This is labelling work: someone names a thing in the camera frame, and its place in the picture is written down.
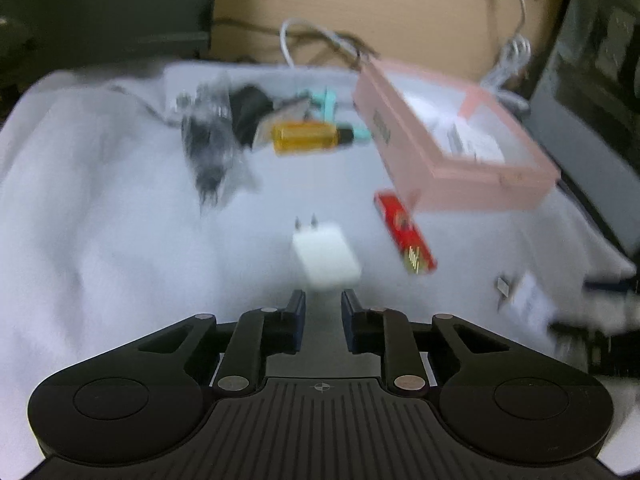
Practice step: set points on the pink cardboard box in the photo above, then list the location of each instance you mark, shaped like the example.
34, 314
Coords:
450, 185

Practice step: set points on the dark cabinet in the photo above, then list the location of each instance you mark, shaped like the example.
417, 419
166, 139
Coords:
100, 0

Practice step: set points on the amber glass bottle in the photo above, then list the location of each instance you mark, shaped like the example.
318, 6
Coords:
300, 137

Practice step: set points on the black wedge-shaped object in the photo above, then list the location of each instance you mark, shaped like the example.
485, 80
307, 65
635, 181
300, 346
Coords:
247, 107

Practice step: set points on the black computer case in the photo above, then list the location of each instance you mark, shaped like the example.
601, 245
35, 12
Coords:
590, 110

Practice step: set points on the grey cloth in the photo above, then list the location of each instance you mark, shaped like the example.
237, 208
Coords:
125, 235

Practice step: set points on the white charger plug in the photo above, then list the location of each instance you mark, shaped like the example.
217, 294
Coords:
325, 255

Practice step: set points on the black and white remote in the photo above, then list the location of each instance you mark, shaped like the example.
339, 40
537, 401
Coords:
477, 145

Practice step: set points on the clear plastic bag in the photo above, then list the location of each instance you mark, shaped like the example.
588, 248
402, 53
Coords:
205, 145

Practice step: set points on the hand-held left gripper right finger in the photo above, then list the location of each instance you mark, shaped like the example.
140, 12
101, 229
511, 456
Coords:
350, 322

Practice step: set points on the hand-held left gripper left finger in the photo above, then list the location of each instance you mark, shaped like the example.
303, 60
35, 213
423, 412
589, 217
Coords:
296, 322

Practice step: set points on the small red box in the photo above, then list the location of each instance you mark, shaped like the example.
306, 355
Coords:
405, 230

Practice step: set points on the small white usb adapter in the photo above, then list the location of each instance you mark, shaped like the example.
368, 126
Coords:
530, 300

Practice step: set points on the teal plastic clip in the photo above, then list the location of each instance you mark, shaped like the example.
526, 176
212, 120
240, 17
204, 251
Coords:
327, 102

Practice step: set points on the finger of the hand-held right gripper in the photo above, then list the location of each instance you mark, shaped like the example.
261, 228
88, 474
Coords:
590, 329
607, 286

